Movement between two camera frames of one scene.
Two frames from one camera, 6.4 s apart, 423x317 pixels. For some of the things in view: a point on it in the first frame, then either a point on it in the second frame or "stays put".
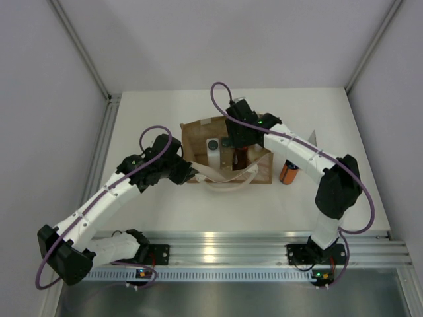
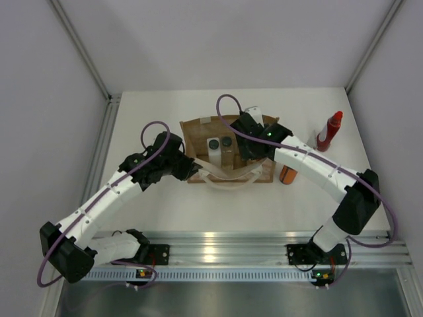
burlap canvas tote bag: [207, 153] stays put
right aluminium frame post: [394, 8] stays put
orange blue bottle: [288, 173] stays put
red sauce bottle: [239, 158] -> [328, 133]
